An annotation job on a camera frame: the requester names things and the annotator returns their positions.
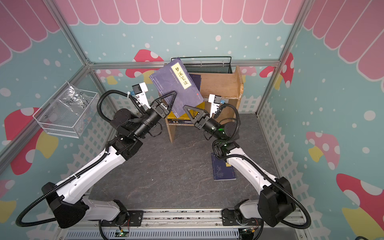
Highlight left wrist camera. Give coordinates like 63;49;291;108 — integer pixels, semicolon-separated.
132;82;151;109

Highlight white wire mesh basket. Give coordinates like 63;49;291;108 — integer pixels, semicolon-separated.
33;82;99;139

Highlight black wire mesh basket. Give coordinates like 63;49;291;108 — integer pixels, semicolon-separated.
178;56;233;74

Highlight dark blue yin-yang book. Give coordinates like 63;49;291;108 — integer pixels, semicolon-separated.
190;74;202;91

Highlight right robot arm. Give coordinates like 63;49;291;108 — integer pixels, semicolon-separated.
184;104;312;229

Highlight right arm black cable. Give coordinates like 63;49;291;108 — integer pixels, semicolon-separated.
211;103;312;230

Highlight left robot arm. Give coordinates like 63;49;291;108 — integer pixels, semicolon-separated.
16;90;177;229

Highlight yellow cartoon book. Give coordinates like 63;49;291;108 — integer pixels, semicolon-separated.
168;102;205;120

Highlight clear plastic bag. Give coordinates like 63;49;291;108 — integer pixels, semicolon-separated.
57;85;92;125

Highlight black deer antler book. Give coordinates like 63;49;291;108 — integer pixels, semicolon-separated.
168;119;192;125

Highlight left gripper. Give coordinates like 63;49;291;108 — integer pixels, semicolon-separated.
133;91;178;139

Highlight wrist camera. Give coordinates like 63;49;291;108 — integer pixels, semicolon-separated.
208;94;222;117
132;82;151;109

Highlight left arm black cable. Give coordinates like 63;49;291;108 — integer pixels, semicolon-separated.
14;89;145;228

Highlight wooden two-tier bookshelf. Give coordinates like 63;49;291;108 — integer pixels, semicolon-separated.
167;67;245;143

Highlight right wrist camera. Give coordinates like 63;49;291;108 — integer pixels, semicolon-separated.
208;94;222;117

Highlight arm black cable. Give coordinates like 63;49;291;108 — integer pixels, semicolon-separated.
211;103;312;230
14;89;145;228

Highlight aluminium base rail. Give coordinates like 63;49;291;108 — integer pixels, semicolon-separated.
53;208;311;240

